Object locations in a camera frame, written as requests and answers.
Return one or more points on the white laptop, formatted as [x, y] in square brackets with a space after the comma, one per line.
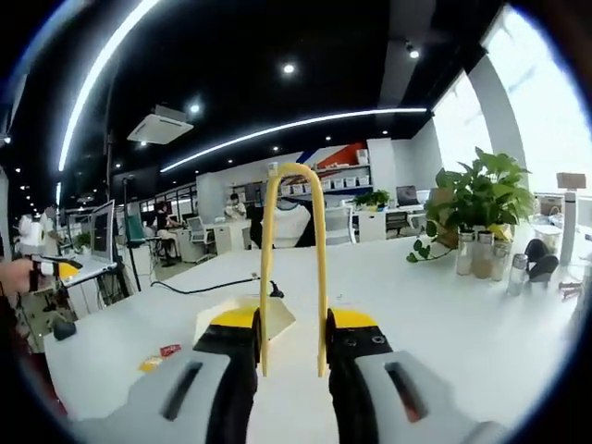
[102, 231]

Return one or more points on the small green desk plant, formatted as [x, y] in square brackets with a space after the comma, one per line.
[372, 199]

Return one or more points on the red snack food packet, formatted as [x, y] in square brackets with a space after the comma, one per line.
[170, 349]

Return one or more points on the grey mesh office chair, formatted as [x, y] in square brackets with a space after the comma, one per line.
[340, 224]

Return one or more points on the green board on tripod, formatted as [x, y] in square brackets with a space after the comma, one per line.
[135, 229]

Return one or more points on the beige paper tray container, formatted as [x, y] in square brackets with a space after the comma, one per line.
[277, 319]

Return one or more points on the black and white chair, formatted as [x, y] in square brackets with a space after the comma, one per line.
[291, 226]

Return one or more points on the small cardboard box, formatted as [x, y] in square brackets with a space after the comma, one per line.
[570, 181]

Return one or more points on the yellow food tongs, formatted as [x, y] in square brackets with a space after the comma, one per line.
[320, 259]

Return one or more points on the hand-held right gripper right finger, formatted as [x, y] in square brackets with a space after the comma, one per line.
[361, 393]

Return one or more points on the black phone holder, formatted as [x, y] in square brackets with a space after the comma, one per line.
[542, 263]

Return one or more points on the glass jar with white filling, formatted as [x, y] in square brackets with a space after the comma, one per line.
[466, 256]

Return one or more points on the dark computer monitor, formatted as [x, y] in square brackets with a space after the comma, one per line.
[406, 196]

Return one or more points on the small glass jar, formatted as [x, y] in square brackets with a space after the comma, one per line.
[500, 263]

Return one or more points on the curved ceiling light strip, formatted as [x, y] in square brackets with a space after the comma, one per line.
[287, 127]

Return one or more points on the person's left hand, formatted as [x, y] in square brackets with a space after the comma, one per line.
[16, 274]

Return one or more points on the yellow snack food packet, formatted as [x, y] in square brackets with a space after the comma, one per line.
[151, 363]

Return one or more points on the glass shaker with metal lid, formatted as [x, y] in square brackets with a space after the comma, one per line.
[516, 277]

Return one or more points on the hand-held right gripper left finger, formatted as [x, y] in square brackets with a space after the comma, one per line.
[222, 384]

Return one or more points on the white thermos bottle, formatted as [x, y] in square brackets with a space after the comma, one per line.
[569, 229]

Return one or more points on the black computer mouse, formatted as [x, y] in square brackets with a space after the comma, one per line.
[65, 330]

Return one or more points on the white office chair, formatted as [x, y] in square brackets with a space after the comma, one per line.
[200, 236]

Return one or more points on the white ceiling air conditioner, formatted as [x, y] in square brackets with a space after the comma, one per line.
[159, 124]

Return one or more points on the shelf rack with white bins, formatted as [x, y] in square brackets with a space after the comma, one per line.
[342, 178]

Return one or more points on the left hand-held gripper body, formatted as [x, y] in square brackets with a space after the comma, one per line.
[34, 233]

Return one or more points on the large potted green plant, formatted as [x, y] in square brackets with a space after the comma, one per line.
[485, 194]

